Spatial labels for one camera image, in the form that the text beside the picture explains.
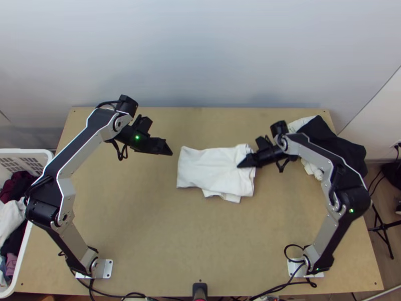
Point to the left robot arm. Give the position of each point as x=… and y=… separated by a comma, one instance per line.
x=62, y=166

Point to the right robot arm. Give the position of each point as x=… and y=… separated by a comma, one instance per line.
x=325, y=250

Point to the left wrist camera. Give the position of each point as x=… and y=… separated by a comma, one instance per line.
x=143, y=124

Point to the white t-shirt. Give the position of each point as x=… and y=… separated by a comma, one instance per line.
x=213, y=169

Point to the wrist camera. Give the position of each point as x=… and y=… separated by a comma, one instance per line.
x=143, y=124
x=263, y=142

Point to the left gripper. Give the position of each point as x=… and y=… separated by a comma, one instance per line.
x=152, y=145

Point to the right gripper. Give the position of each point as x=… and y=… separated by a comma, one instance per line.
x=267, y=155

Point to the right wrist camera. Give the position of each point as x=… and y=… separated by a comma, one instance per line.
x=263, y=142

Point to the black mount post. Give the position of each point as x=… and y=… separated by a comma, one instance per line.
x=199, y=291

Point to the black tripod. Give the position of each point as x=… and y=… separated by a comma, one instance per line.
x=383, y=225

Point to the heap of clothes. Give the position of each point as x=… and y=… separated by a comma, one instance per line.
x=325, y=128
x=12, y=188

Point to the white laundry basket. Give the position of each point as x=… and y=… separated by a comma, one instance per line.
x=28, y=155

